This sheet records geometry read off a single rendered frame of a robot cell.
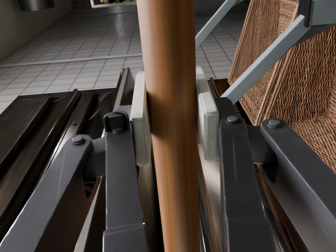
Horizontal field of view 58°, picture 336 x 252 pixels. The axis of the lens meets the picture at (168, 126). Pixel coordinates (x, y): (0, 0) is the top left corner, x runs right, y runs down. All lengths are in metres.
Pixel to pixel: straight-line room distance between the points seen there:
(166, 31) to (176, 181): 0.10
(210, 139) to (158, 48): 0.05
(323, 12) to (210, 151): 0.46
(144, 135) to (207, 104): 0.04
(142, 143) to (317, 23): 0.48
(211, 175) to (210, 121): 0.96
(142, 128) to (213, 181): 0.94
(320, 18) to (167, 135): 0.45
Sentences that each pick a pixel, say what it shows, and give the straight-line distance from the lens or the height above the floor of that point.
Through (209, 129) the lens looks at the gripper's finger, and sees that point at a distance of 0.15.
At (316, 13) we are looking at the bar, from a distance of 0.59.
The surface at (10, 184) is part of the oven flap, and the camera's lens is 1.25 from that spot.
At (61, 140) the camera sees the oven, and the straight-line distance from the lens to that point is 1.42.
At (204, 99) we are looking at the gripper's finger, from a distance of 0.16.
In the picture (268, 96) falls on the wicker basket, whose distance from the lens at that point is 1.25.
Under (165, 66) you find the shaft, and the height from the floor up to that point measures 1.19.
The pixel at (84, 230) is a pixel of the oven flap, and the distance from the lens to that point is 0.76.
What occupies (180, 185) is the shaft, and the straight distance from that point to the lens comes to 0.21.
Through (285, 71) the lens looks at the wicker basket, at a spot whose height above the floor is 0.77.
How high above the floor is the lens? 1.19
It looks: 1 degrees up
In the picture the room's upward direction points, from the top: 95 degrees counter-clockwise
